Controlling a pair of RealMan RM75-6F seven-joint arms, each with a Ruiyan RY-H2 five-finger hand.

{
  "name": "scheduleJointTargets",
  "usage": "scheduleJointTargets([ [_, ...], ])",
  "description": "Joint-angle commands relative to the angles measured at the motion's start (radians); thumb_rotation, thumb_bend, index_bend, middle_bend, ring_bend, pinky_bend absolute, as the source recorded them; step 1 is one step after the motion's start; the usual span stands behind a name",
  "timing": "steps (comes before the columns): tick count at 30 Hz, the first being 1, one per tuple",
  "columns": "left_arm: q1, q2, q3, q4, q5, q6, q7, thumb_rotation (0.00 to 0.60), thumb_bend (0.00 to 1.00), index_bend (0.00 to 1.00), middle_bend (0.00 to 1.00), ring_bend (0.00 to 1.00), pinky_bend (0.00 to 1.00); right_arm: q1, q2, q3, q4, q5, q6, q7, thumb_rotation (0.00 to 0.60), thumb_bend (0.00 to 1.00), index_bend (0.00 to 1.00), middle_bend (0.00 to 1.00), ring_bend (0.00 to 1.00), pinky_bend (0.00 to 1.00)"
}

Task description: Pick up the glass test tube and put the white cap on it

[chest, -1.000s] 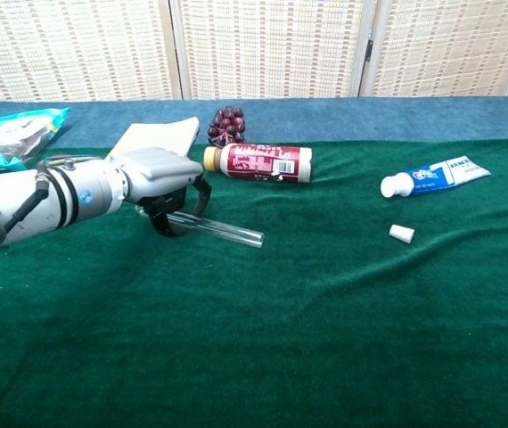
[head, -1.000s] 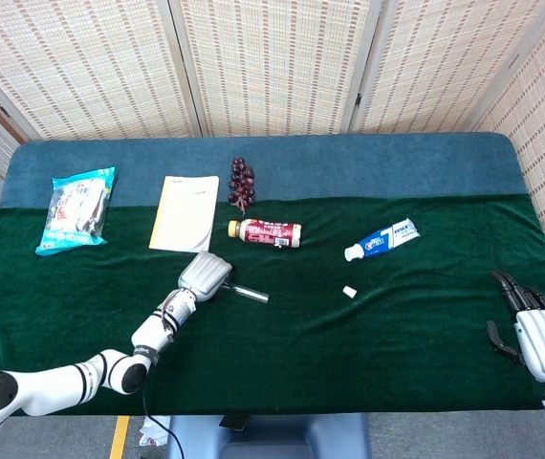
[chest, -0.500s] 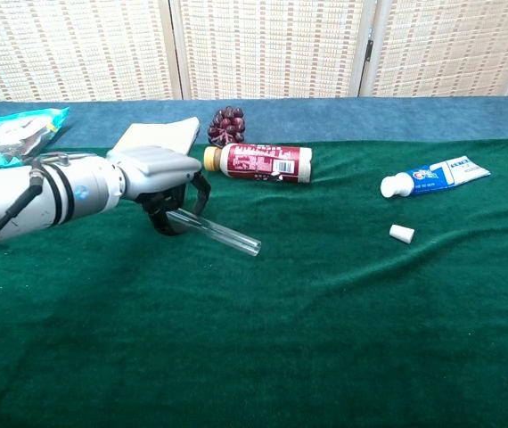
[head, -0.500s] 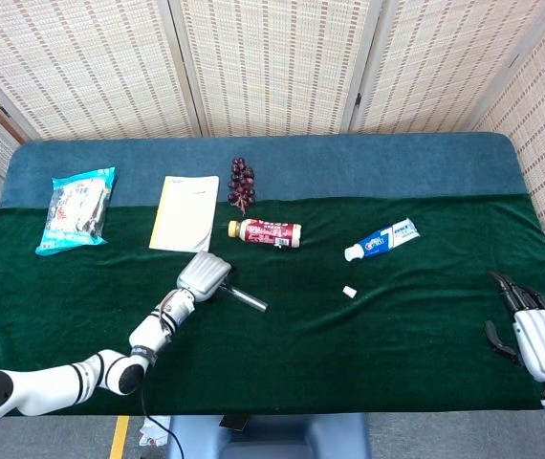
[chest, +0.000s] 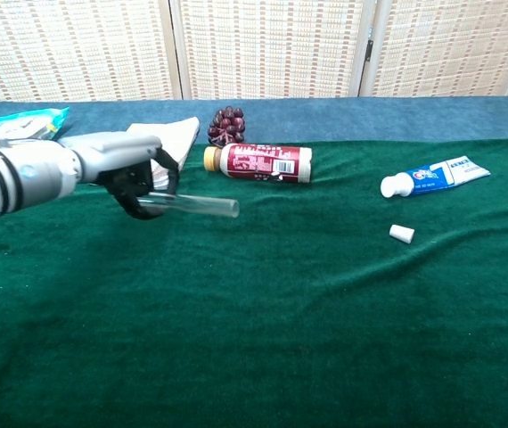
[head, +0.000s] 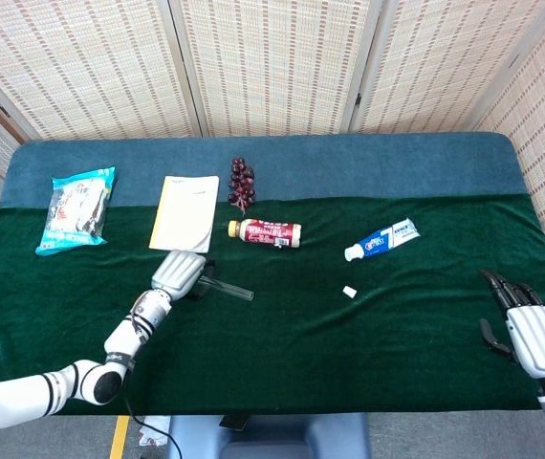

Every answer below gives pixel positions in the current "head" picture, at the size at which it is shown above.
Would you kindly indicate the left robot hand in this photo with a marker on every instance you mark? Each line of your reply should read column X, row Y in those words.
column 179, row 275

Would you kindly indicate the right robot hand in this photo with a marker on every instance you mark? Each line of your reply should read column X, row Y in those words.
column 538, row 334

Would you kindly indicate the clear glass test tube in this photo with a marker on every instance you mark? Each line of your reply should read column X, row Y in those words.
column 234, row 290

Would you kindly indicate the white toothpaste cap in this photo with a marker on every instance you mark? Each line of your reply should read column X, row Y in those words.
column 349, row 292

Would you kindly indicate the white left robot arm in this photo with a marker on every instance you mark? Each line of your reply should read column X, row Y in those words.
column 86, row 378

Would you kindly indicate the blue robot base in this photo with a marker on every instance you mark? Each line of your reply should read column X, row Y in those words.
column 272, row 440

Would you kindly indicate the blue white toothpaste tube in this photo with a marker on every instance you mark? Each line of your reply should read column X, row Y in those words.
column 382, row 240

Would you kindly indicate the cream paper notebook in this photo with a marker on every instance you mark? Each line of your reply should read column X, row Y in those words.
column 186, row 212

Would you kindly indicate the red label drink bottle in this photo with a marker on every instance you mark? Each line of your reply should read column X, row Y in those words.
column 268, row 233

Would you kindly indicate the dark red grape bunch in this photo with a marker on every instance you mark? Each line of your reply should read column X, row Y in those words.
column 242, row 184

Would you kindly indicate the teal snack bag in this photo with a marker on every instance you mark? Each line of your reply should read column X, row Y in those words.
column 76, row 210

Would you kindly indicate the green velvet cloth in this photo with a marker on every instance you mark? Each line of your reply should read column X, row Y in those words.
column 301, row 344

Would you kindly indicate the flat black device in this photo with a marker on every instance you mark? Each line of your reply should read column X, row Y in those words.
column 234, row 422

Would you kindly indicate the yellow floor tape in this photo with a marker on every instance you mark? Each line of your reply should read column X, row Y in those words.
column 119, row 437

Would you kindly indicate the blue table cover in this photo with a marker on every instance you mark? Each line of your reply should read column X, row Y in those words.
column 349, row 165

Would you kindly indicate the woven folding screen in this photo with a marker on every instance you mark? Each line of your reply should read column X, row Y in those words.
column 272, row 62

